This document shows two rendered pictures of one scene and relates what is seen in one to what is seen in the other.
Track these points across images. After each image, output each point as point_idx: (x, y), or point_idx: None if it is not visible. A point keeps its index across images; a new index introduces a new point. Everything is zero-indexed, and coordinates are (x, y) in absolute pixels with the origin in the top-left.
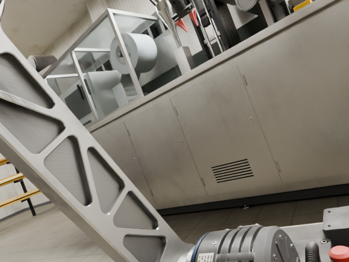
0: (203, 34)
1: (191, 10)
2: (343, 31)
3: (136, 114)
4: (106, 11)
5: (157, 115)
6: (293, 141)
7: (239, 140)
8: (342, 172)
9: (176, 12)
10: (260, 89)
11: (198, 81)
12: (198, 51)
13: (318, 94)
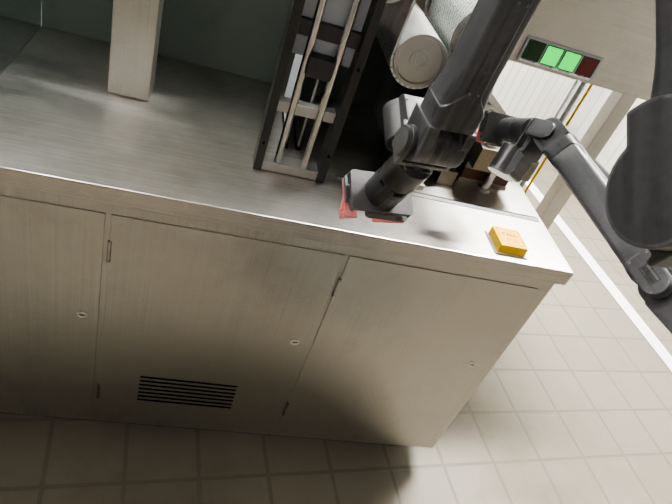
0: None
1: (406, 220)
2: (513, 310)
3: None
4: None
5: (21, 225)
6: (335, 389)
7: (244, 360)
8: (365, 433)
9: (374, 203)
10: (350, 312)
11: (230, 230)
12: None
13: (420, 355)
